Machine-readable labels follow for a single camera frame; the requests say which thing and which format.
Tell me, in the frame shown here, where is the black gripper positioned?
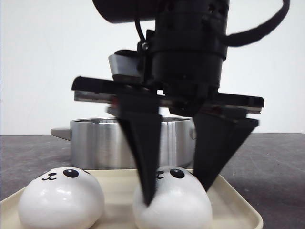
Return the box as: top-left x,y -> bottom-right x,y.
71,10 -> 264,115

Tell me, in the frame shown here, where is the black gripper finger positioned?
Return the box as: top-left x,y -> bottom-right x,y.
193,114 -> 259,191
116,93 -> 162,206

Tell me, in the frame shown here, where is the panda bun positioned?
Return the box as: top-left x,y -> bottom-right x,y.
18,167 -> 105,229
132,166 -> 213,229

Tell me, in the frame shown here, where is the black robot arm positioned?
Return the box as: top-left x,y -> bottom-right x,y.
72,0 -> 264,205

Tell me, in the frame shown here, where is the stainless steel steamer pot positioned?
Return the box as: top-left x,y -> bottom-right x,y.
51,117 -> 196,169

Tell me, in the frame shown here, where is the beige rectangular tray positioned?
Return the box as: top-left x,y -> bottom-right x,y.
0,169 -> 264,229

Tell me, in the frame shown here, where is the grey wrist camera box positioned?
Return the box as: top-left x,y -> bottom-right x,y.
108,50 -> 142,83

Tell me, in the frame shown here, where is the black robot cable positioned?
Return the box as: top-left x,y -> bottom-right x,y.
224,0 -> 291,47

